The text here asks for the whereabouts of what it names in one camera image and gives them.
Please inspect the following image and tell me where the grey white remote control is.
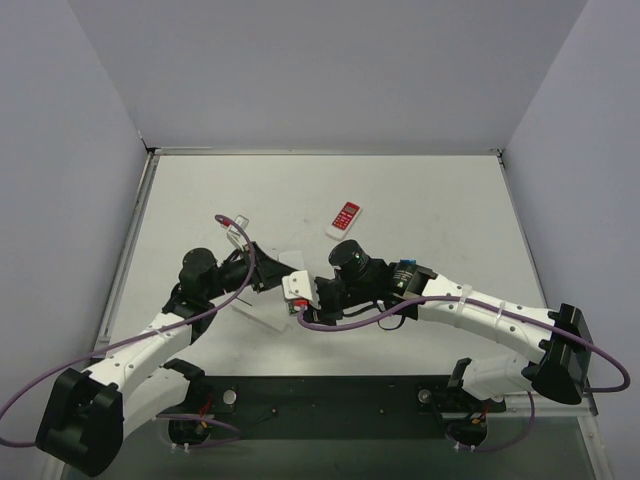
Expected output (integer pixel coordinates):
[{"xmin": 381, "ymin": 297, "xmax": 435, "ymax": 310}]
[{"xmin": 278, "ymin": 250, "xmax": 307, "ymax": 272}]

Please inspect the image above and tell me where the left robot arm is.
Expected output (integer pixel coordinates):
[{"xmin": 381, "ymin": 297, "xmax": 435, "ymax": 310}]
[{"xmin": 35, "ymin": 244, "xmax": 302, "ymax": 476}]

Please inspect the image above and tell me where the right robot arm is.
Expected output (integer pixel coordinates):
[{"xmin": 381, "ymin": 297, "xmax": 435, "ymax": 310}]
[{"xmin": 309, "ymin": 240, "xmax": 592, "ymax": 405}]

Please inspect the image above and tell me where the red white remote control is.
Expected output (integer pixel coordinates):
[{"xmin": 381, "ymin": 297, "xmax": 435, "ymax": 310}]
[{"xmin": 325, "ymin": 202, "xmax": 362, "ymax": 241}]

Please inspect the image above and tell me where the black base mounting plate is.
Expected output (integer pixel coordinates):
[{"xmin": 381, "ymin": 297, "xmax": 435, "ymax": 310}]
[{"xmin": 163, "ymin": 375, "xmax": 506, "ymax": 446}]

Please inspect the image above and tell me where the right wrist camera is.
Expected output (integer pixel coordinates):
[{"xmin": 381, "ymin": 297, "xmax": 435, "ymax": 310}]
[{"xmin": 281, "ymin": 270, "xmax": 320, "ymax": 316}]

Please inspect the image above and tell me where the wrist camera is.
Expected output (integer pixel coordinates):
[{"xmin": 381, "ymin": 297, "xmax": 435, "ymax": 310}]
[
  {"xmin": 281, "ymin": 270, "xmax": 320, "ymax": 316},
  {"xmin": 221, "ymin": 215, "xmax": 249, "ymax": 251}
]

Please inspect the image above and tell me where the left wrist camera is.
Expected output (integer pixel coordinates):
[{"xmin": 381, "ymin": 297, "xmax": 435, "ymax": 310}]
[{"xmin": 221, "ymin": 215, "xmax": 249, "ymax": 251}]

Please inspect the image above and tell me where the aluminium table frame rail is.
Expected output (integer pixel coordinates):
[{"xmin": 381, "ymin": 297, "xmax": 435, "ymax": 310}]
[{"xmin": 98, "ymin": 150, "xmax": 545, "ymax": 376}]

